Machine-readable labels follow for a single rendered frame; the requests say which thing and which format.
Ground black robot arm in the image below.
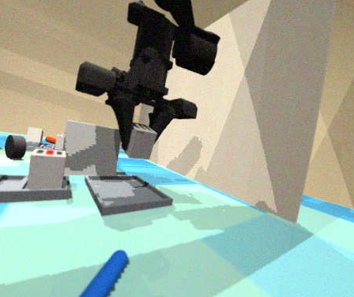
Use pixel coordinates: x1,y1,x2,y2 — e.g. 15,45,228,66
111,0,220,85

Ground black cylinder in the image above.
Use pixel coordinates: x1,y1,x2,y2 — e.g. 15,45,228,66
5,135,27,158

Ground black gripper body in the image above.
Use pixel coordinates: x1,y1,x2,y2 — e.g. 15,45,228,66
75,43,198,119

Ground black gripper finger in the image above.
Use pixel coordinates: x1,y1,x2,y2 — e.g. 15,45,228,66
149,111,179,144
104,96,135,150

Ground orange-handled screwdriver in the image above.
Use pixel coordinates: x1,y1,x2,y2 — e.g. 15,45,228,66
45,137,56,144

